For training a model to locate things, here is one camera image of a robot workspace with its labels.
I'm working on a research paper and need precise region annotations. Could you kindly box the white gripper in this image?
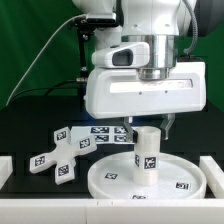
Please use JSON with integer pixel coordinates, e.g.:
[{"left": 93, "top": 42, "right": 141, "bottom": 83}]
[{"left": 85, "top": 62, "right": 206, "bottom": 143}]

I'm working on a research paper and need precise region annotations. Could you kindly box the white round table top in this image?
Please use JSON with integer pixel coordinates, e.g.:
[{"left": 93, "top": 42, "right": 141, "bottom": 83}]
[{"left": 88, "top": 152, "right": 207, "bottom": 200}]

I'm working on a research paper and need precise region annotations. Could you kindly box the white cross-shaped table base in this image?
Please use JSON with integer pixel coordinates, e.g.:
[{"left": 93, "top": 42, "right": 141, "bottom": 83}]
[{"left": 29, "top": 127, "right": 97, "bottom": 185}]

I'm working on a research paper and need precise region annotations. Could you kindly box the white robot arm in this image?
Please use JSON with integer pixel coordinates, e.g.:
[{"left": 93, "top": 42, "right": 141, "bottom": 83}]
[{"left": 72, "top": 0, "right": 224, "bottom": 142}]

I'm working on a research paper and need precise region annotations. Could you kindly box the white fiducial marker sheet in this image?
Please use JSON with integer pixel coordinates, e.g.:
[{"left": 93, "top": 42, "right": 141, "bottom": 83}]
[{"left": 71, "top": 126, "right": 128, "bottom": 144}]

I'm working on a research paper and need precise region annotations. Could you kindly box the white right fence block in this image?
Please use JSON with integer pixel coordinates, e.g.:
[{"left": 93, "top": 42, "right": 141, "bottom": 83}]
[{"left": 199, "top": 156, "right": 224, "bottom": 199}]

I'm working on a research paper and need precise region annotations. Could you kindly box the white fence block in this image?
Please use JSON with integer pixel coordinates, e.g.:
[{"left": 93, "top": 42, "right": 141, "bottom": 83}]
[
  {"left": 199, "top": 156, "right": 224, "bottom": 199},
  {"left": 0, "top": 156, "right": 13, "bottom": 190}
]

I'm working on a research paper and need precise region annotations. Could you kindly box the white left fence block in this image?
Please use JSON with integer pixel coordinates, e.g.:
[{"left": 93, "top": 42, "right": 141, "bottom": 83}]
[{"left": 0, "top": 156, "right": 13, "bottom": 190}]

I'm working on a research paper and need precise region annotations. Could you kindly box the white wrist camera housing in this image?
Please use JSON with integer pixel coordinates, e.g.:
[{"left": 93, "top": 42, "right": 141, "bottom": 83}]
[{"left": 92, "top": 42, "right": 150, "bottom": 69}]

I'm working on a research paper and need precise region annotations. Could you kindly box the black cable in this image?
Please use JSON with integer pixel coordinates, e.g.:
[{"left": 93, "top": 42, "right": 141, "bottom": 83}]
[{"left": 11, "top": 79, "right": 81, "bottom": 101}]

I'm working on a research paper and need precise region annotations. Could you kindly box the grey braided robot cable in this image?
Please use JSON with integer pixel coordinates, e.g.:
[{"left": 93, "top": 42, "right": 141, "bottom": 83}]
[{"left": 181, "top": 0, "right": 199, "bottom": 54}]

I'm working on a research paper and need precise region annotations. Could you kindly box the black camera on stand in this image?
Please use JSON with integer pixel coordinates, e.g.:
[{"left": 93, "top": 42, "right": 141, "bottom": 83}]
[{"left": 67, "top": 13, "right": 118, "bottom": 83}]

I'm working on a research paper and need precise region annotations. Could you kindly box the grey camera cable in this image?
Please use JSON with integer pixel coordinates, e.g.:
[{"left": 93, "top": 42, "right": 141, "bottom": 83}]
[{"left": 5, "top": 14, "right": 88, "bottom": 108}]

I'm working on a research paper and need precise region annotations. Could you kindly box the white front fence rail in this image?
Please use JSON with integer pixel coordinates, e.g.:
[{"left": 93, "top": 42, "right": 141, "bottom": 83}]
[{"left": 0, "top": 199, "right": 224, "bottom": 224}]

